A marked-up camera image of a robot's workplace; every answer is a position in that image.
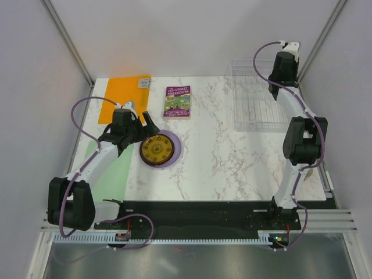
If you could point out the green clipboard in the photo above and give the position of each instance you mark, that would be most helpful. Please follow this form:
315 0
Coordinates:
109 183

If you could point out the white slotted cable duct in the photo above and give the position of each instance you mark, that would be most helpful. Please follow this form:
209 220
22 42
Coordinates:
121 238

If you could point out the purple plastic plate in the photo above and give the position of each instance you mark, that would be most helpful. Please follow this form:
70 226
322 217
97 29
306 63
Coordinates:
177 152

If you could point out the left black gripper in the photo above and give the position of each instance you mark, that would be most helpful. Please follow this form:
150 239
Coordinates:
144 131

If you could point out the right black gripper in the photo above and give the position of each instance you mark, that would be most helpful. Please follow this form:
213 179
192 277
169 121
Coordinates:
295 65

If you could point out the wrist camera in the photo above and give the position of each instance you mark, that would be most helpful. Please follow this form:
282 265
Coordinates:
291 47
130 105

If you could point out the purple treehouse book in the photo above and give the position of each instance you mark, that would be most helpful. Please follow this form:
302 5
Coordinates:
177 103

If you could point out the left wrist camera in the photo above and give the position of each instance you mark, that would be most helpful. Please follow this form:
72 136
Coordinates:
130 105

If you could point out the yellow brown patterned plate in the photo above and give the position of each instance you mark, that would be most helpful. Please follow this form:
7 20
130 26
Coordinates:
156 150

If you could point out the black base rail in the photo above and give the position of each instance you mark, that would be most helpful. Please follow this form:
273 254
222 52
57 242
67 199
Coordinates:
181 220

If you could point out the orange paper cup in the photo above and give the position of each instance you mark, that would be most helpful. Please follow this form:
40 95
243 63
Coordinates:
308 174

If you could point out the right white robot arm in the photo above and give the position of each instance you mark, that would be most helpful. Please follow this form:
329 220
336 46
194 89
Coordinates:
303 145

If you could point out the orange cutting mat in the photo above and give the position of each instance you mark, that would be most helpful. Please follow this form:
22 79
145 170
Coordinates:
124 89

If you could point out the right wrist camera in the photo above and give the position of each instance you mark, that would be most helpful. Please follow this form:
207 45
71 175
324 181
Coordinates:
291 47

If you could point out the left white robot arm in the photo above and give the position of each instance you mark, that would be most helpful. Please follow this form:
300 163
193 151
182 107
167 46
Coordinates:
70 200

